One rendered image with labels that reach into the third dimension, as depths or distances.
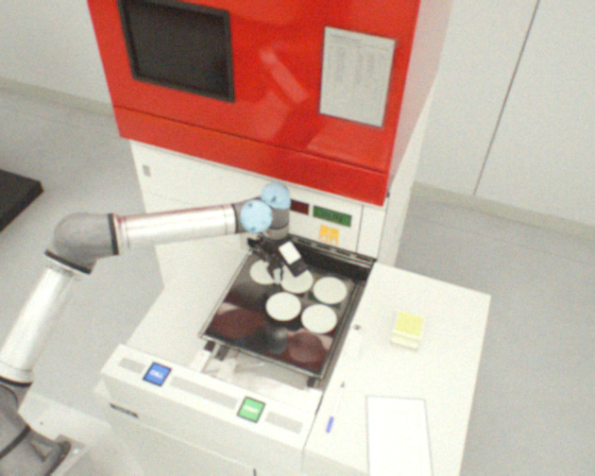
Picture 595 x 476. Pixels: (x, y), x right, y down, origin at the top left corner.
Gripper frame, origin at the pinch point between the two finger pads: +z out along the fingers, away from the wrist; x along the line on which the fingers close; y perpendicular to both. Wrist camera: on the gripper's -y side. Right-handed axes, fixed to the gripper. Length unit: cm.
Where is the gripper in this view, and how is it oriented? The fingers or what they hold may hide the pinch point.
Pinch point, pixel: (280, 281)
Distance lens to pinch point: 171.1
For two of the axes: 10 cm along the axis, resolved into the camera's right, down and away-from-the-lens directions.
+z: -0.2, 6.9, 7.2
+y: -6.7, -5.4, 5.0
